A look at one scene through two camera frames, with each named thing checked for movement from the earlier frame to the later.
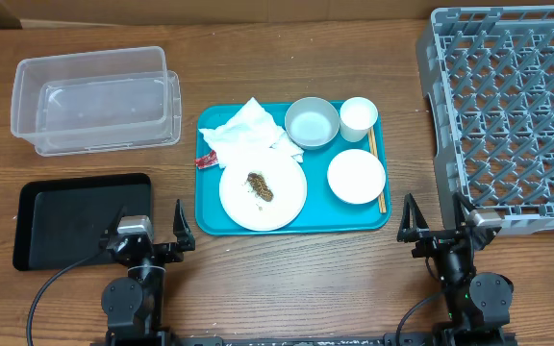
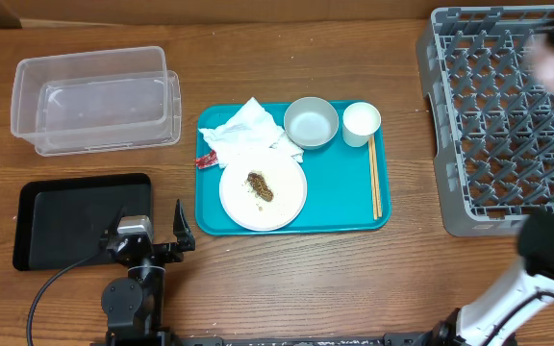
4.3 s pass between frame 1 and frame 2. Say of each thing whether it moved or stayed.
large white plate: stayed
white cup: moved
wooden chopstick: moved
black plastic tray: stayed
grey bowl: stayed
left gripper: stayed
